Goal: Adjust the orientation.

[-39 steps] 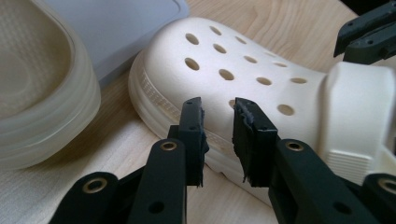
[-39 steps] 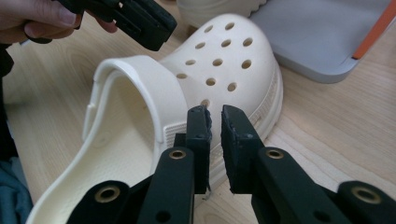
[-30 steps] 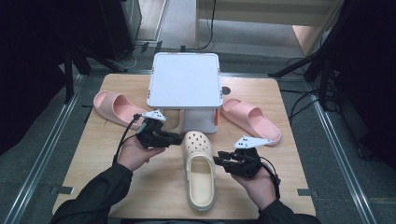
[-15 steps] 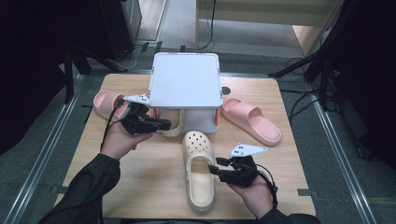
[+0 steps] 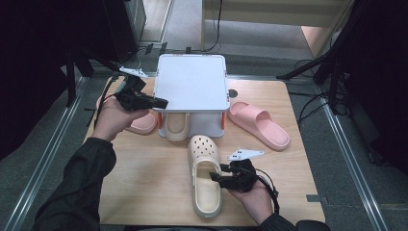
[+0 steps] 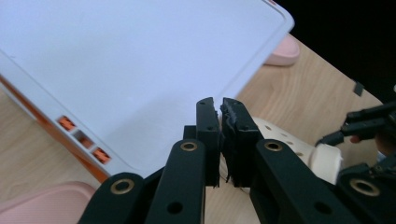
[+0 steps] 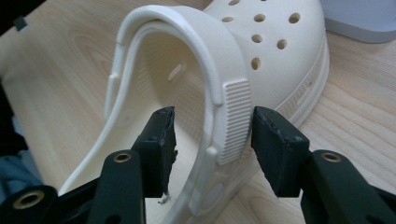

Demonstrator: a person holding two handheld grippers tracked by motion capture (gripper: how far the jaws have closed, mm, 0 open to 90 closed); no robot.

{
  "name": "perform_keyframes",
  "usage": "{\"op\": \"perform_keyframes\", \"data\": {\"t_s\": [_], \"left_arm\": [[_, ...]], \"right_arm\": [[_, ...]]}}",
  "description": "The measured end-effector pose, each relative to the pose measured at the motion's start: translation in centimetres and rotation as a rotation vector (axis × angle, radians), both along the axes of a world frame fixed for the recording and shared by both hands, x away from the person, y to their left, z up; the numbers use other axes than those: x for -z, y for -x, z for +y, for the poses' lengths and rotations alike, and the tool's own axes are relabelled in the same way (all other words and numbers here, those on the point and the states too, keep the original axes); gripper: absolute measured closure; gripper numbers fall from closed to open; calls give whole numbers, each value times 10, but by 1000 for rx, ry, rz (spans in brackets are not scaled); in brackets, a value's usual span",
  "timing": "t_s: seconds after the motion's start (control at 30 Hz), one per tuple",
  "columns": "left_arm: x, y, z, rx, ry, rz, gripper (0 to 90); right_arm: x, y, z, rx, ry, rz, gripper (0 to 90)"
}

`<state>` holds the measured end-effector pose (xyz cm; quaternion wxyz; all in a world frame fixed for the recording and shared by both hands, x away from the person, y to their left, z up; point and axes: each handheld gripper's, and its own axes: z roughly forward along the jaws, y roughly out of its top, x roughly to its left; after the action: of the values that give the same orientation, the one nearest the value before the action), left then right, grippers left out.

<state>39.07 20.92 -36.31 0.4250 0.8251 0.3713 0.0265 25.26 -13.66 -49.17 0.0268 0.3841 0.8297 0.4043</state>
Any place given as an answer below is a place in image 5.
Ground person's right hand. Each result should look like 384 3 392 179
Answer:
228 180 274 226

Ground beige clog shoe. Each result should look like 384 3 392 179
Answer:
163 112 191 142
188 134 223 219

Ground black floor cables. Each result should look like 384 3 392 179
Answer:
293 58 342 127

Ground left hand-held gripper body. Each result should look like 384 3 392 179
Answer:
114 65 156 113

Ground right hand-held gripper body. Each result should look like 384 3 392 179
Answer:
223 147 266 193

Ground dark curtain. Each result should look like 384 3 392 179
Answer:
333 0 408 176
0 0 140 162

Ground grey tape strip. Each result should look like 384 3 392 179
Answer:
305 193 330 205

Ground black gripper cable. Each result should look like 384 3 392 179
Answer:
93 74 120 129
255 167 281 216

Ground white floor cable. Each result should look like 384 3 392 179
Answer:
136 47 152 72

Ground metal floor rail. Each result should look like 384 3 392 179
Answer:
3 76 89 231
319 102 390 231

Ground grey cabinet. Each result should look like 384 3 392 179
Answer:
124 0 147 43

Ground black tripod stand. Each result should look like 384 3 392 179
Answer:
276 0 357 116
63 47 130 108

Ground pink slide slipper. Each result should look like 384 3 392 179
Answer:
227 101 292 152
95 93 159 136

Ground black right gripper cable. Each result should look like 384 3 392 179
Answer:
255 167 281 216

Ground white two-tier shoe rack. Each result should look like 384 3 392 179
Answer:
152 53 231 140

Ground black hanging cable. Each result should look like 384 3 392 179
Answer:
204 0 224 53

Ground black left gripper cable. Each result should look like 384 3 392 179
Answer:
93 74 120 129

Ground person's left hand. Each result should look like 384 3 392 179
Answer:
90 96 150 143

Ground light wooden cabinet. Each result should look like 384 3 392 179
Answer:
200 0 354 60

